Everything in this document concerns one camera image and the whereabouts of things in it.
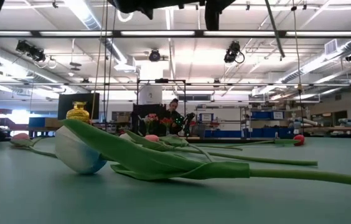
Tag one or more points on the red artificial tulip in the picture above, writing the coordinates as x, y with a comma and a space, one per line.
299, 140

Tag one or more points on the white sign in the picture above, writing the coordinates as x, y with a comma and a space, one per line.
206, 117

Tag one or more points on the red flower bouquet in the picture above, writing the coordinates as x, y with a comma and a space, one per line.
166, 120

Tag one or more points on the silver ventilation duct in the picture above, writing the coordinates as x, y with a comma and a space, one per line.
318, 62

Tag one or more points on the cardboard box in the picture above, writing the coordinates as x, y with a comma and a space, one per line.
52, 122

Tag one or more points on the pink flower bouquet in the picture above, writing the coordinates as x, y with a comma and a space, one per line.
152, 117

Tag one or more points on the blue storage bins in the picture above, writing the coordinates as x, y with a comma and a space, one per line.
250, 133

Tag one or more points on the black beam with light strips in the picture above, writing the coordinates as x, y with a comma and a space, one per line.
256, 84
200, 33

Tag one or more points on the black gantry frame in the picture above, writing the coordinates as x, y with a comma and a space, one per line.
161, 81

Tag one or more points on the black panel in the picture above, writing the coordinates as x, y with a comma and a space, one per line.
141, 109

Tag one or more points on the white square housing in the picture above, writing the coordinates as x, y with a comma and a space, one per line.
150, 95

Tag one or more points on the person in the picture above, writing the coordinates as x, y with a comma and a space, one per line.
174, 109

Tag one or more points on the green table mat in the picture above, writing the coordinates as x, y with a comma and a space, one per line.
194, 202

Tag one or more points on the wooden workbench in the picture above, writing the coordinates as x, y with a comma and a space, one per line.
343, 128

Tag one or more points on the pink artificial tulip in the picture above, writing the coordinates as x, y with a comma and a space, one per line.
21, 138

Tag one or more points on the blue box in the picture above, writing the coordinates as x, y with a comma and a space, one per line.
37, 122

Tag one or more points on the background black robot arm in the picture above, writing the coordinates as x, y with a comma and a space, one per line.
189, 117

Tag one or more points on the yellow glass vase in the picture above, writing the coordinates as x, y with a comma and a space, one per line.
78, 115

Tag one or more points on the white artificial tulip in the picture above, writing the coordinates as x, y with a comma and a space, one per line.
76, 152
125, 136

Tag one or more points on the black monitor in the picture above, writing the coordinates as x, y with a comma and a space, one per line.
69, 105

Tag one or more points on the thin grey diagonal pole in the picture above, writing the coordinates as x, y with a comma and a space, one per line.
274, 31

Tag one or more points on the metal shelf rack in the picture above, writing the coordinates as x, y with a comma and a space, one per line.
258, 115

